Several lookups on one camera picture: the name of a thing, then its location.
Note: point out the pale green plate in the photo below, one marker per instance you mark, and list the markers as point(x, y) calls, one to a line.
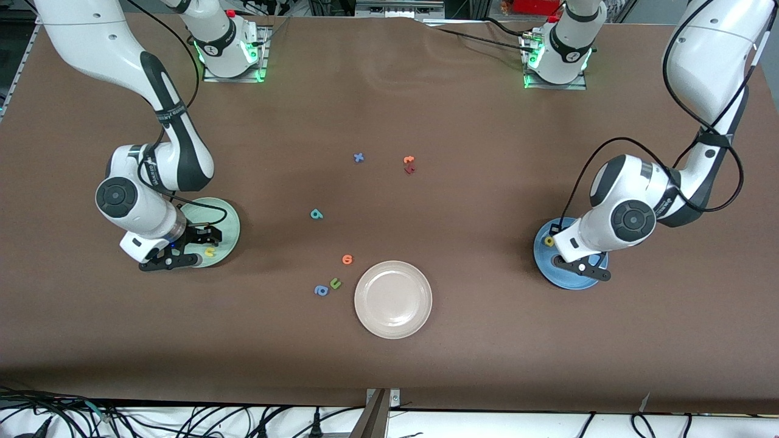
point(226, 246)

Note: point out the aluminium profile post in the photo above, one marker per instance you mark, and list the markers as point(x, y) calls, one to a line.
point(371, 420)

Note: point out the pale beige plate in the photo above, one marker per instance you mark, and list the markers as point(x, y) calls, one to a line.
point(392, 299)

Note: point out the blue foam letter a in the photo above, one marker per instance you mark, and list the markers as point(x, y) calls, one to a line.
point(317, 289)

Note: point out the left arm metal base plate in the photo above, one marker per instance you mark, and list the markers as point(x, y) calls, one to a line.
point(548, 87)

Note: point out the brown table mat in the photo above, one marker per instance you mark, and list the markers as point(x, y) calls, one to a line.
point(389, 91)

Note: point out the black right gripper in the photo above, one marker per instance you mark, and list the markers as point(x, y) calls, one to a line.
point(193, 234)

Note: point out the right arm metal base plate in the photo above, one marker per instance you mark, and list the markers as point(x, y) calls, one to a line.
point(264, 55)

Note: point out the red box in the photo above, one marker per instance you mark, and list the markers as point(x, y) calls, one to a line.
point(535, 6)

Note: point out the small metal bracket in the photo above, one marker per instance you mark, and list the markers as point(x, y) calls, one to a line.
point(394, 398)

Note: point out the blue plate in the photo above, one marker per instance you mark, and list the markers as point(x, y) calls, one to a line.
point(544, 263)

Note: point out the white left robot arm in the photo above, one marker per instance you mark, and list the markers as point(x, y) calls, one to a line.
point(712, 55)

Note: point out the grey power strip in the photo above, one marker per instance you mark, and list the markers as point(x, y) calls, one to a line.
point(395, 9)

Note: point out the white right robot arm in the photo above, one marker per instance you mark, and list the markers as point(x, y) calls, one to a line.
point(91, 36)

